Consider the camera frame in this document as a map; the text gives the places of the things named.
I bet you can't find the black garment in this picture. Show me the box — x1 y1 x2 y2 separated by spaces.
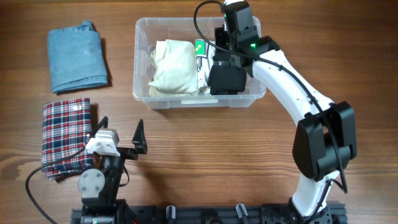
208 52 247 95

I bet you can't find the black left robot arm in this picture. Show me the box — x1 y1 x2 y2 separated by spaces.
71 147 139 224

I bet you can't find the cream garment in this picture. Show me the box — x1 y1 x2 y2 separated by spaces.
148 39 199 97

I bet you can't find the folded red plaid shirt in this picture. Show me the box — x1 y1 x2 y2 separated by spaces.
41 98 94 179

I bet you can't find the white printed t-shirt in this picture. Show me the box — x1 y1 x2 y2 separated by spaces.
195 39 215 95

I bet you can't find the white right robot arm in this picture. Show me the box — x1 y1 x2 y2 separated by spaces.
132 1 357 223

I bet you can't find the folded blue denim garment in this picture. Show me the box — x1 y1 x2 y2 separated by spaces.
47 21 108 93

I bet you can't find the clear plastic storage bin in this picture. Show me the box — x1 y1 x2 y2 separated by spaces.
132 17 266 110

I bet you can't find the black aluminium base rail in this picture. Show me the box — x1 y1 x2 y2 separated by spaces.
70 201 348 224

